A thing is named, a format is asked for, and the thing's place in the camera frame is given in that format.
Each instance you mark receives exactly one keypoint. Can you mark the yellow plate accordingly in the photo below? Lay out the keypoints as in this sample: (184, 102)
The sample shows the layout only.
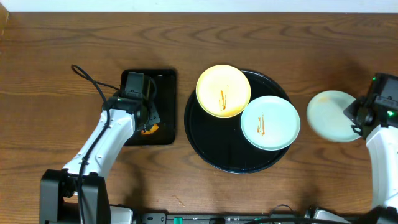
(223, 91)

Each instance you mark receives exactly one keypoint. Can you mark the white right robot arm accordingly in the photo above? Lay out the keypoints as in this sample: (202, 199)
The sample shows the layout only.
(377, 125)

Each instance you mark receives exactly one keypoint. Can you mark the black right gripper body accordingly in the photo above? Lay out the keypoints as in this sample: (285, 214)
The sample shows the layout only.
(356, 112)

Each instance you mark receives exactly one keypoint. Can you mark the orange green scrub sponge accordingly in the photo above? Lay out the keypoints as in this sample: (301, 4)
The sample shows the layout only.
(148, 131)

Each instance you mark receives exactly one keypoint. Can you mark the black round tray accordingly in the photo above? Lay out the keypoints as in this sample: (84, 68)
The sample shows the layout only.
(220, 141)

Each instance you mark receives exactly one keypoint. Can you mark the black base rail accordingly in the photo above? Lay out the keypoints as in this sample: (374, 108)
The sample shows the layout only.
(217, 218)

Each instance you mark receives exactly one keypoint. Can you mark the mint green plate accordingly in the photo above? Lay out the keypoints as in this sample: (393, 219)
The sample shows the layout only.
(270, 123)
(325, 116)

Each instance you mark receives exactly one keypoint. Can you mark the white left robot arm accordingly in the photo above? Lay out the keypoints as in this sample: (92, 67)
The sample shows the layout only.
(77, 193)

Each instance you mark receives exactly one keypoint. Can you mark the mint green plate front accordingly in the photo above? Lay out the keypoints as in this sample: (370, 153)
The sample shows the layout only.
(325, 116)

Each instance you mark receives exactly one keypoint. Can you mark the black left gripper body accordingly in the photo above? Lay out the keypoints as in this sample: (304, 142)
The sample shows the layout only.
(152, 115)

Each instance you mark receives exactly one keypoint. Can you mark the black rectangular tray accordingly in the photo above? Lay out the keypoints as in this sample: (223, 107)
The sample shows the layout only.
(165, 101)

